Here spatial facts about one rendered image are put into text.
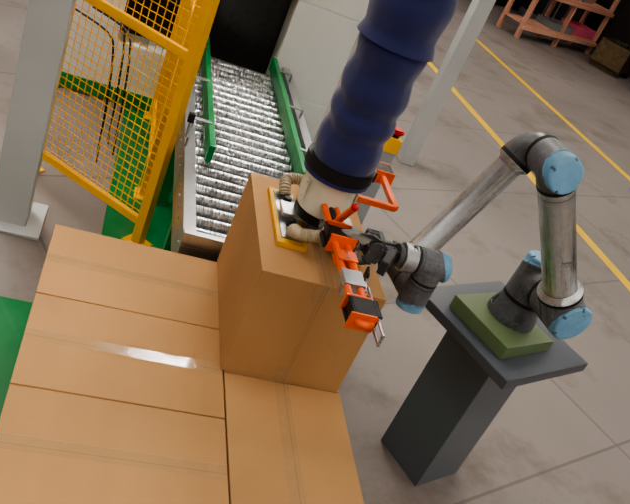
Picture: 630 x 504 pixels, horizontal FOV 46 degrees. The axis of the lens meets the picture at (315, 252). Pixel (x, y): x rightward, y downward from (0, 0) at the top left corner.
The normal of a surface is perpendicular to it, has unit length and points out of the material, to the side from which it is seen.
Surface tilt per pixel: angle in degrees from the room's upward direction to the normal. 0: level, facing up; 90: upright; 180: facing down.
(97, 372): 0
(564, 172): 84
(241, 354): 90
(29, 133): 90
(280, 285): 90
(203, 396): 0
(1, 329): 0
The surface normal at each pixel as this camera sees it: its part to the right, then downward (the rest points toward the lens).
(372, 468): 0.36, -0.80
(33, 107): 0.14, 0.56
